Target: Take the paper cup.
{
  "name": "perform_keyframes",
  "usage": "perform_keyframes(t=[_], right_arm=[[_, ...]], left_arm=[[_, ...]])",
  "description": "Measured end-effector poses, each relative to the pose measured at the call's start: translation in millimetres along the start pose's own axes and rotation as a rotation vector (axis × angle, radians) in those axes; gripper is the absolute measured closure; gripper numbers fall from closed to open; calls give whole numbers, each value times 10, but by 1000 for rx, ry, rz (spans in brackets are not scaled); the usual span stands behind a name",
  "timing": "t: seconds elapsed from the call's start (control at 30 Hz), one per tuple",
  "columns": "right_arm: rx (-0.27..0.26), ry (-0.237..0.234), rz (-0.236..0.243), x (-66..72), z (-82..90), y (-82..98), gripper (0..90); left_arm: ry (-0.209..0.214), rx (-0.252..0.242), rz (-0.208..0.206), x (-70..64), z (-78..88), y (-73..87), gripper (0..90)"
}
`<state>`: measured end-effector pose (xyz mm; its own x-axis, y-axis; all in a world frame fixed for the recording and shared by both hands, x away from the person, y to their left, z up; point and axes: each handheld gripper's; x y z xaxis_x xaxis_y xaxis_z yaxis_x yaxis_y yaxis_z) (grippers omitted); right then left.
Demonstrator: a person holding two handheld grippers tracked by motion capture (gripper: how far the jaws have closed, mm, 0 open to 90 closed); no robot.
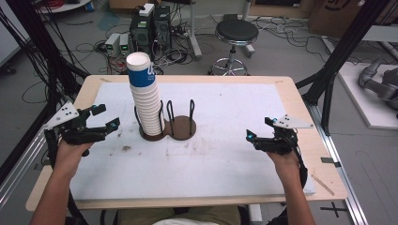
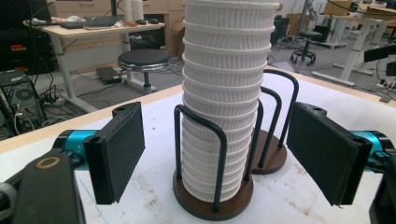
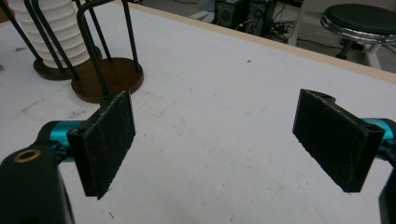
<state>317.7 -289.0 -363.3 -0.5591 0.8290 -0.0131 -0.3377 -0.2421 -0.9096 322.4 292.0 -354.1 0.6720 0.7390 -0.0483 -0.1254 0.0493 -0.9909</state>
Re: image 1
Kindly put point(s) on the white table mat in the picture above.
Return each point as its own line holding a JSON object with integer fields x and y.
{"x": 203, "y": 168}

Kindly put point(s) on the white round table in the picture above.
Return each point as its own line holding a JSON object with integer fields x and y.
{"x": 64, "y": 5}

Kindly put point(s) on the black tape cross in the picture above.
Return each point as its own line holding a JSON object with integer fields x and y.
{"x": 334, "y": 209}

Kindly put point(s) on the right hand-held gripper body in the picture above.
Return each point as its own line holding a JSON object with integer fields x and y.
{"x": 281, "y": 143}

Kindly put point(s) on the white floor platform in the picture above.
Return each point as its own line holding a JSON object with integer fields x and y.
{"x": 369, "y": 109}

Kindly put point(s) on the stack of white paper cups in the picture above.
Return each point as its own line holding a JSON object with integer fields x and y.
{"x": 147, "y": 103}

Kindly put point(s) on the white box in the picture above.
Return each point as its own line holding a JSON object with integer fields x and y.
{"x": 146, "y": 9}

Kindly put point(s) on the black tape strip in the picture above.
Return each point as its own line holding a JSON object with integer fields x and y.
{"x": 330, "y": 161}

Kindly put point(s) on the black round stool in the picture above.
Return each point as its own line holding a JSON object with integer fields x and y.
{"x": 236, "y": 31}

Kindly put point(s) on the cardboard box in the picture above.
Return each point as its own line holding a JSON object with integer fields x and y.
{"x": 334, "y": 15}

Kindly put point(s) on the thin wooden stick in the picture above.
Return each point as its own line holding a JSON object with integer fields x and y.
{"x": 323, "y": 185}

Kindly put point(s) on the person's right hand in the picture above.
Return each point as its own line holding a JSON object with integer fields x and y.
{"x": 287, "y": 167}

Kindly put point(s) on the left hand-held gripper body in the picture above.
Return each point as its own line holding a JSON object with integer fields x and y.
{"x": 73, "y": 132}

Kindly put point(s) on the black computer tower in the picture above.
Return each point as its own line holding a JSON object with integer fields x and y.
{"x": 162, "y": 26}
{"x": 142, "y": 33}

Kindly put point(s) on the grey metal table leg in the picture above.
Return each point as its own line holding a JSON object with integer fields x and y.
{"x": 194, "y": 34}

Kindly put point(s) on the person's left hand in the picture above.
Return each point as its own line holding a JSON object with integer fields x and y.
{"x": 68, "y": 157}

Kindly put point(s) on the aluminium rail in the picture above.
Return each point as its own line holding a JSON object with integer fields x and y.
{"x": 341, "y": 175}
{"x": 18, "y": 175}

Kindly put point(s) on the grey power supply box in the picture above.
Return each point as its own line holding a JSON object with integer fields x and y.
{"x": 112, "y": 43}
{"x": 124, "y": 42}

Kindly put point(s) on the person's white shirt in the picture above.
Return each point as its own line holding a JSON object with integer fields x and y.
{"x": 184, "y": 222}

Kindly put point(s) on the person's olive trousers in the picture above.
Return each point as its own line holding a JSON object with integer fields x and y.
{"x": 187, "y": 214}

